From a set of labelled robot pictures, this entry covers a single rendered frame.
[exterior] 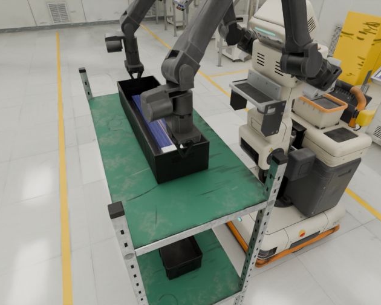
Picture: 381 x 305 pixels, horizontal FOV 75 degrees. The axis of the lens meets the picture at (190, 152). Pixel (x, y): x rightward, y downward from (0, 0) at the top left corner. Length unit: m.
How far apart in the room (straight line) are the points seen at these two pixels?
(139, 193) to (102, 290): 1.02
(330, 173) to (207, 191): 0.80
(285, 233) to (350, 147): 0.58
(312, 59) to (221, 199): 0.50
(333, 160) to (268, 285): 0.82
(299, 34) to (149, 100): 0.49
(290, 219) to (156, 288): 0.86
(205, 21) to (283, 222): 1.25
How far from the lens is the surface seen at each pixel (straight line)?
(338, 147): 1.34
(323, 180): 1.44
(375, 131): 3.03
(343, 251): 2.00
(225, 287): 1.27
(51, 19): 8.01
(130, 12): 1.08
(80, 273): 1.80
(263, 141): 1.25
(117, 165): 0.87
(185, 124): 0.64
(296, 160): 1.28
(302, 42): 0.86
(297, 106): 1.50
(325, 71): 0.96
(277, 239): 1.54
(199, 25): 0.62
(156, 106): 0.58
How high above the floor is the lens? 1.50
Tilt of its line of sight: 38 degrees down
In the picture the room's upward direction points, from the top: straight up
